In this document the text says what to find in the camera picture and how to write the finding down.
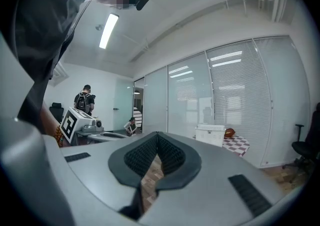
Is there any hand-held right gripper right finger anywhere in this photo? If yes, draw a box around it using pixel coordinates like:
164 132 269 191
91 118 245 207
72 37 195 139
136 131 301 226

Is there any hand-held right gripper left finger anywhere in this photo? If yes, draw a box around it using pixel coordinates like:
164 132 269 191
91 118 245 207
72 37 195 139
61 131 159 220

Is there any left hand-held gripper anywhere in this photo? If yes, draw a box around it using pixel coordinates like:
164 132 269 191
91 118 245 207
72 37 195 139
59 106 129 146

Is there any white plastic basket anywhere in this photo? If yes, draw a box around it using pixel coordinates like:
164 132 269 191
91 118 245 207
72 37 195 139
194 124 226 148

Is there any person's left forearm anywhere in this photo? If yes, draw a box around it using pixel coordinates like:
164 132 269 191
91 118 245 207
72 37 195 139
39 99 62 145

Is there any frosted glass door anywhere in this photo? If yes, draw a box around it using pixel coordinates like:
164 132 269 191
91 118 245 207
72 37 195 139
113 78 135 132

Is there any black office chair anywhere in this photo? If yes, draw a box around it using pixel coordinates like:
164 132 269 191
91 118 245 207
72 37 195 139
48 102 64 123
281 101 320 184

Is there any table with checkered cloth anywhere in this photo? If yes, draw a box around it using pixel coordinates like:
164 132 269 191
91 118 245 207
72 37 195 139
191 133 251 158

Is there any frosted glass panel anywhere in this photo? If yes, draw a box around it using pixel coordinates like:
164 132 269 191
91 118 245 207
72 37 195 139
143 66 169 135
167 53 215 134

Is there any ceiling air vent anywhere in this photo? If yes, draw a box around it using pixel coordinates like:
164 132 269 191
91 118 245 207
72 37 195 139
51 61 70 87

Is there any long ceiling light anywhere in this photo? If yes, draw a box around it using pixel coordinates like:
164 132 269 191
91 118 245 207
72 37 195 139
98 13 120 50

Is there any brown bead bracelet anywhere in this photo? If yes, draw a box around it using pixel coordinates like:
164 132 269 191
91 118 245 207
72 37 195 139
51 124 69 148

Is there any black head camera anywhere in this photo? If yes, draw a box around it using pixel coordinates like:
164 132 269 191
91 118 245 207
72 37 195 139
135 0 151 12

